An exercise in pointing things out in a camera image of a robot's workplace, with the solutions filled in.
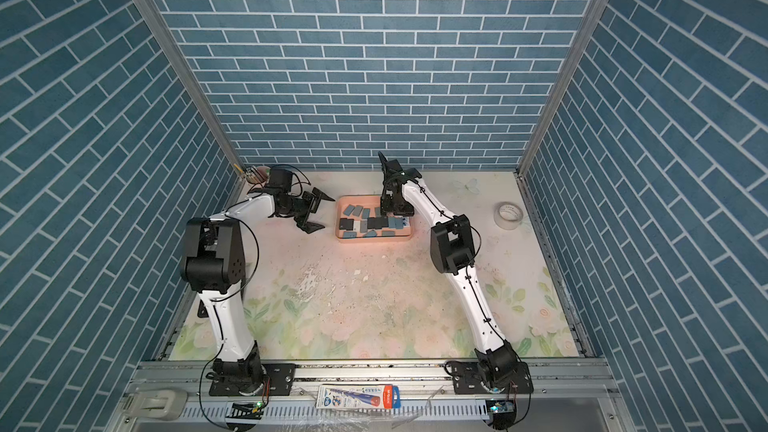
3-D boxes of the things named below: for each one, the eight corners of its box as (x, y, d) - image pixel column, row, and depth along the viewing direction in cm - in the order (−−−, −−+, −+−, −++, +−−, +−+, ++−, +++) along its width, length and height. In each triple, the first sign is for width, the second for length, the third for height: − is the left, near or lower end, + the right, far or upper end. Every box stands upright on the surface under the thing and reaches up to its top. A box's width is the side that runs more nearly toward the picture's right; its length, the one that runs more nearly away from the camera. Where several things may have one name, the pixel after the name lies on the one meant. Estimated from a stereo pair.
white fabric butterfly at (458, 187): (453, 198, 117) (454, 194, 115) (448, 185, 121) (449, 181, 119) (482, 195, 118) (484, 191, 116) (476, 181, 123) (477, 177, 121)
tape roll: (497, 230, 106) (499, 224, 104) (491, 207, 113) (493, 201, 111) (523, 230, 106) (526, 225, 104) (516, 207, 113) (519, 201, 111)
